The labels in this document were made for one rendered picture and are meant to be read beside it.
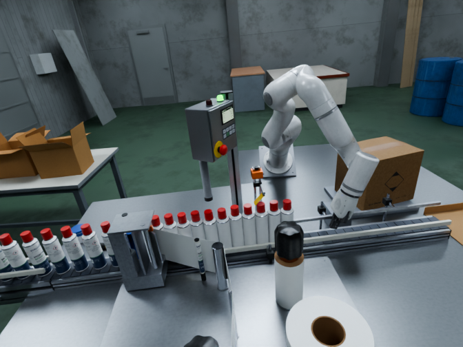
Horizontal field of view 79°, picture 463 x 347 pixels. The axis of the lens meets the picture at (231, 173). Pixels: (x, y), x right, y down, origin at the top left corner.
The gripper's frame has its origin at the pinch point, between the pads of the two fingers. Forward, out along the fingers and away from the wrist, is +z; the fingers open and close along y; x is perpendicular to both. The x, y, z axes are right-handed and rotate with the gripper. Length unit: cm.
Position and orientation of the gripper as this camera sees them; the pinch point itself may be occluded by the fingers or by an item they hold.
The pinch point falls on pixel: (334, 224)
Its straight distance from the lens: 125.5
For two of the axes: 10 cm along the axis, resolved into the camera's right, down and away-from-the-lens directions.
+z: -2.5, 8.8, 4.0
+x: 9.6, 1.9, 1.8
